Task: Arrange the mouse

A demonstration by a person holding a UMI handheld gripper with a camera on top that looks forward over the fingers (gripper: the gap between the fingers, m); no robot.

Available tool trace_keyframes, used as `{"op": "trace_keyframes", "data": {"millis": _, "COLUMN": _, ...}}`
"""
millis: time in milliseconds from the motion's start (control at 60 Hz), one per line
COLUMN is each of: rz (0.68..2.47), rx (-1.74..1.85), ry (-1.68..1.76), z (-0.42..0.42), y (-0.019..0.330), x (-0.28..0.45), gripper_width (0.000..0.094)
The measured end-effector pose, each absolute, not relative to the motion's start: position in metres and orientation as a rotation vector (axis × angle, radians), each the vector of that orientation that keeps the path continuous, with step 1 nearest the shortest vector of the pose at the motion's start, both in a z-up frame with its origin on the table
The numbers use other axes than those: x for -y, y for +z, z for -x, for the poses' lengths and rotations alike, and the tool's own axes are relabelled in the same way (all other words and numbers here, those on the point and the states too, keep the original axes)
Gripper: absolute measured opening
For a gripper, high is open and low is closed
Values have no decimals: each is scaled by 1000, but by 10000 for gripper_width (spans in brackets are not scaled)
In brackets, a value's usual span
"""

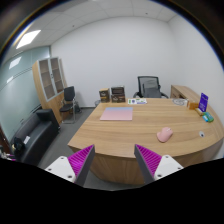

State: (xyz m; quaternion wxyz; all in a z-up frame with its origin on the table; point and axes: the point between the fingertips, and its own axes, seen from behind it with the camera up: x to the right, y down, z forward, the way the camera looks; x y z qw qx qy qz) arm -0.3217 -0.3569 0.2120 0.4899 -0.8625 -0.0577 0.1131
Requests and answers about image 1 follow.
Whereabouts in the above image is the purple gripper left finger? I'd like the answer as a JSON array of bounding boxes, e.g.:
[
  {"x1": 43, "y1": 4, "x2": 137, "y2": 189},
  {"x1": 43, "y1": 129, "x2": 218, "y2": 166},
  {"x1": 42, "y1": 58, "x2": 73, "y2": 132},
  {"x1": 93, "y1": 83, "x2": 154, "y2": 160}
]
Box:
[{"x1": 46, "y1": 145, "x2": 95, "y2": 186}]

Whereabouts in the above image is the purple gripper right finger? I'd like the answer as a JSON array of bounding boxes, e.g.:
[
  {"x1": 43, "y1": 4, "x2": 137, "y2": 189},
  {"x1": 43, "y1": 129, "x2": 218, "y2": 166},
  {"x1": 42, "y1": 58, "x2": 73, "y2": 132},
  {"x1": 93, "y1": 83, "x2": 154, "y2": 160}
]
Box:
[{"x1": 134, "y1": 144, "x2": 183, "y2": 184}]

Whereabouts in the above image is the pink blue mouse pad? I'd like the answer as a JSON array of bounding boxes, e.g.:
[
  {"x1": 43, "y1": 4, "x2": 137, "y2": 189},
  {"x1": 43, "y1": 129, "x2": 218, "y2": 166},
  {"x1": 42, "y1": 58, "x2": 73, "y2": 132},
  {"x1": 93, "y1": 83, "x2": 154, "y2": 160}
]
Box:
[{"x1": 100, "y1": 107, "x2": 133, "y2": 121}]

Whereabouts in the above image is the wooden office desk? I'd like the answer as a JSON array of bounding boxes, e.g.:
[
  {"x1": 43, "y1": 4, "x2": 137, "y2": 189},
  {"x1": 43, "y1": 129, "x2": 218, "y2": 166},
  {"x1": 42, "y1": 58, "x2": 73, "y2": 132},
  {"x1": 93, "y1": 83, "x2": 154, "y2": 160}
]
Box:
[{"x1": 68, "y1": 98, "x2": 224, "y2": 184}]

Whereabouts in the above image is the black leather sofa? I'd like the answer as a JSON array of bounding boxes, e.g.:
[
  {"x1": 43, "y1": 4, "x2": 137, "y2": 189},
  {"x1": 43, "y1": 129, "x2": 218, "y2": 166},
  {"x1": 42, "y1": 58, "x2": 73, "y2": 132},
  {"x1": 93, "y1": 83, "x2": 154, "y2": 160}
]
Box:
[{"x1": 11, "y1": 109, "x2": 60, "y2": 166}]

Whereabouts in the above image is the small white round object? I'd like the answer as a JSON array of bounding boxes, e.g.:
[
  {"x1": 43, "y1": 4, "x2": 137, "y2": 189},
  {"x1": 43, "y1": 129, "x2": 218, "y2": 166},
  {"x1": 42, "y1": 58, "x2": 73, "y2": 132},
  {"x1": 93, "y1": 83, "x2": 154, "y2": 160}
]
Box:
[{"x1": 199, "y1": 131, "x2": 205, "y2": 137}]

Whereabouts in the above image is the black visitor chair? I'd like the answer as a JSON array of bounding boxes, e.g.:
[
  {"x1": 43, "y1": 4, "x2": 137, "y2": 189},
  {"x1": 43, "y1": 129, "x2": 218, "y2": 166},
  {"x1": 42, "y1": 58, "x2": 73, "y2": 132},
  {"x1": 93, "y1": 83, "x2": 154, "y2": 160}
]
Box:
[{"x1": 59, "y1": 86, "x2": 77, "y2": 124}]

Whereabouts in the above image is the white printed leaflet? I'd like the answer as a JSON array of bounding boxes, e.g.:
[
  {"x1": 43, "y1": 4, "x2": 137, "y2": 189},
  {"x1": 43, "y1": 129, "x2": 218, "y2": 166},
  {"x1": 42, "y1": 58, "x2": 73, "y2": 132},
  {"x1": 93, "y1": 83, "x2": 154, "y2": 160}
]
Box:
[{"x1": 128, "y1": 98, "x2": 147, "y2": 105}]

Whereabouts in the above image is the clear plastic container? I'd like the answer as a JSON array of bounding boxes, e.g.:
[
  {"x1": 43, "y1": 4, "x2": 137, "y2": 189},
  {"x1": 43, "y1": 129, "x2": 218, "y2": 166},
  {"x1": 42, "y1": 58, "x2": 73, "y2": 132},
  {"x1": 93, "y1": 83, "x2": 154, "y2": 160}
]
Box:
[{"x1": 172, "y1": 98, "x2": 188, "y2": 106}]

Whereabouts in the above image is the green blue small box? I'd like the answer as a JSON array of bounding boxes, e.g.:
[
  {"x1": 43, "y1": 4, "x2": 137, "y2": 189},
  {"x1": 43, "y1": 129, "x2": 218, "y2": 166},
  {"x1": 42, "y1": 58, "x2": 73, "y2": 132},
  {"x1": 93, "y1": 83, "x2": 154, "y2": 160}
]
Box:
[{"x1": 203, "y1": 112, "x2": 214, "y2": 122}]

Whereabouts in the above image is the purple standing card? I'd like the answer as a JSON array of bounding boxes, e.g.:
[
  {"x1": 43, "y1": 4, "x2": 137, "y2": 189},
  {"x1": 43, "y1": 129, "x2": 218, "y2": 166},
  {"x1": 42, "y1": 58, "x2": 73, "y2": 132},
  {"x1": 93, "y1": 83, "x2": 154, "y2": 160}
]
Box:
[{"x1": 198, "y1": 93, "x2": 208, "y2": 112}]

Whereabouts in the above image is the wooden side cabinet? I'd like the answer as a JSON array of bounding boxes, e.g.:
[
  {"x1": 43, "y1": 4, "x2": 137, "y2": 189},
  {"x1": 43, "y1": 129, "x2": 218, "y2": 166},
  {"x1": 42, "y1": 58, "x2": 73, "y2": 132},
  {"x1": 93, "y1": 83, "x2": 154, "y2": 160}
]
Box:
[{"x1": 170, "y1": 85, "x2": 200, "y2": 102}]

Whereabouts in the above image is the small brown box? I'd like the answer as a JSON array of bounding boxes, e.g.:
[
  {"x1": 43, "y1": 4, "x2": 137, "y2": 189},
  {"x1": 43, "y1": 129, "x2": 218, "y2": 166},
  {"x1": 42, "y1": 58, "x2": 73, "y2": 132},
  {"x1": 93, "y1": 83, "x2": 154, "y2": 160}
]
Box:
[{"x1": 99, "y1": 88, "x2": 110, "y2": 103}]

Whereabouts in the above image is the black mesh office chair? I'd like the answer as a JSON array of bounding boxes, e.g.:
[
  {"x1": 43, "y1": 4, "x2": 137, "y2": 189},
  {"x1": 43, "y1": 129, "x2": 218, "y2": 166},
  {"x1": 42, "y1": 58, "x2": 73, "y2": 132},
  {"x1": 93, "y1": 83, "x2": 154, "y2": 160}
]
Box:
[{"x1": 133, "y1": 76, "x2": 167, "y2": 98}]

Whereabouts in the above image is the dark brown box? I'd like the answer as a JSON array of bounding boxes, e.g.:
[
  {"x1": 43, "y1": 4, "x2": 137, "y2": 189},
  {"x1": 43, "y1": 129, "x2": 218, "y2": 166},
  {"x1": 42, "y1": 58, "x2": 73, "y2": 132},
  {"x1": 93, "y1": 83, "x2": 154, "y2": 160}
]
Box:
[{"x1": 111, "y1": 86, "x2": 125, "y2": 103}]

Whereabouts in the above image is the wooden glass-door cabinet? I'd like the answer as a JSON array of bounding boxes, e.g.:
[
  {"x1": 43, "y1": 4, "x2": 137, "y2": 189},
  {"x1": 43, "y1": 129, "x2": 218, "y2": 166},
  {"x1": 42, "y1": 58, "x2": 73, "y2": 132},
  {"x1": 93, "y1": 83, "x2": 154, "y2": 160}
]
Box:
[{"x1": 32, "y1": 57, "x2": 66, "y2": 123}]

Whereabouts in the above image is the ceiling light panel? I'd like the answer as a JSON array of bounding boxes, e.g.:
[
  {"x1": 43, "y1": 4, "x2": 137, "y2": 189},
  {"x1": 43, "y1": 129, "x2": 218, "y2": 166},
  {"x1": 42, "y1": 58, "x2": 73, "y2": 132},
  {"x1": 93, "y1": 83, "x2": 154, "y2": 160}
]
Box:
[{"x1": 17, "y1": 30, "x2": 40, "y2": 49}]

